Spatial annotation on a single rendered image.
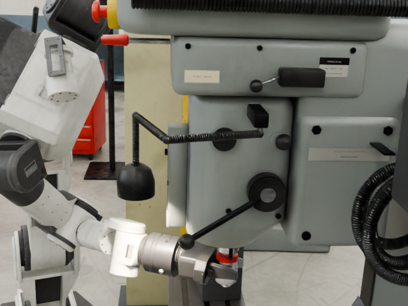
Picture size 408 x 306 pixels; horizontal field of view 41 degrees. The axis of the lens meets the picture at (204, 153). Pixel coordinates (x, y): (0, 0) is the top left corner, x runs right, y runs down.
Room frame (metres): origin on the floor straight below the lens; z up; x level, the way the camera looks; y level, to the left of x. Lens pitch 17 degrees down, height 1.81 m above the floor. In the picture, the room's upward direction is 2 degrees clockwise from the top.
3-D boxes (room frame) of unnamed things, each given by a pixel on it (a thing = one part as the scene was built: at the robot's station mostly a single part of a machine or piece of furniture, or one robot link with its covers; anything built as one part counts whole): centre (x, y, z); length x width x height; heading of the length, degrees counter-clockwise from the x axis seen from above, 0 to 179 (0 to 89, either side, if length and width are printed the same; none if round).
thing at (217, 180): (1.04, -0.06, 1.47); 0.21 x 0.19 x 0.32; 5
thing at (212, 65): (1.04, -0.10, 1.68); 0.34 x 0.24 x 0.10; 95
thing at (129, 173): (0.97, 0.13, 1.46); 0.07 x 0.07 x 0.06
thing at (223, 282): (1.04, -0.06, 1.23); 0.05 x 0.05 x 0.05
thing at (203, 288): (1.54, -0.05, 1.00); 0.22 x 0.12 x 0.20; 10
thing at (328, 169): (1.05, -0.25, 1.47); 0.24 x 0.19 x 0.26; 5
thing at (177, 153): (1.03, 0.05, 1.45); 0.04 x 0.04 x 0.21; 5
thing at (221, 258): (1.04, -0.06, 1.26); 0.05 x 0.05 x 0.01
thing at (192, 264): (1.06, 0.03, 1.24); 0.13 x 0.12 x 0.10; 163
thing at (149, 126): (0.88, 0.09, 1.58); 0.17 x 0.01 x 0.01; 24
